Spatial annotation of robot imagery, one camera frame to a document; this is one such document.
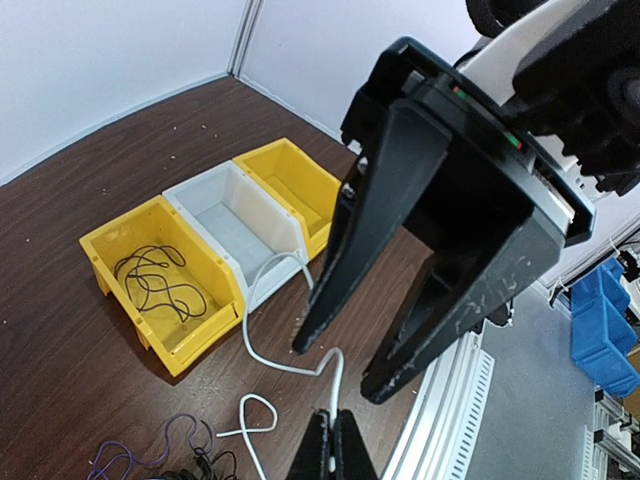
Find white plastic bin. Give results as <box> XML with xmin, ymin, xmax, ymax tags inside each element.
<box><xmin>162</xmin><ymin>160</ymin><xmax>309</xmax><ymax>312</ymax></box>

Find yellow bin left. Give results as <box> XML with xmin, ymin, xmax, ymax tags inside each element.
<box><xmin>79</xmin><ymin>195</ymin><xmax>246</xmax><ymax>377</ymax></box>

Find tangled black cables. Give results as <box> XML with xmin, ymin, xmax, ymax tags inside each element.
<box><xmin>149</xmin><ymin>444</ymin><xmax>241</xmax><ymax>480</ymax></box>

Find right aluminium corner post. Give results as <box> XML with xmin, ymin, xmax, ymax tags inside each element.
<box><xmin>227</xmin><ymin>0</ymin><xmax>264</xmax><ymax>78</ymax></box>

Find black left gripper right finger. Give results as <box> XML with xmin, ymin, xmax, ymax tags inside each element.
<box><xmin>333</xmin><ymin>410</ymin><xmax>378</xmax><ymax>480</ymax></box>

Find yellow bin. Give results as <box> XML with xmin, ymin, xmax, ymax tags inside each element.
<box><xmin>79</xmin><ymin>195</ymin><xmax>246</xmax><ymax>377</ymax></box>
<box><xmin>233</xmin><ymin>138</ymin><xmax>341</xmax><ymax>260</ymax></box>

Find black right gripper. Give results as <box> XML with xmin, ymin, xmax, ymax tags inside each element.
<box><xmin>292</xmin><ymin>37</ymin><xmax>596</xmax><ymax>404</ymax></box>

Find yellow bin right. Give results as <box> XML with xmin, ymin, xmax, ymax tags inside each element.
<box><xmin>233</xmin><ymin>138</ymin><xmax>341</xmax><ymax>260</ymax></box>

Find blue background bins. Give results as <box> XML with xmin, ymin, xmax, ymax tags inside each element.
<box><xmin>570</xmin><ymin>259</ymin><xmax>639</xmax><ymax>398</ymax></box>

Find aluminium front rail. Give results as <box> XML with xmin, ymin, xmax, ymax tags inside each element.
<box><xmin>381</xmin><ymin>332</ymin><xmax>495</xmax><ymax>480</ymax></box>

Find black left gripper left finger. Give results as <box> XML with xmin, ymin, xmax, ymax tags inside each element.
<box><xmin>285</xmin><ymin>410</ymin><xmax>333</xmax><ymax>480</ymax></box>

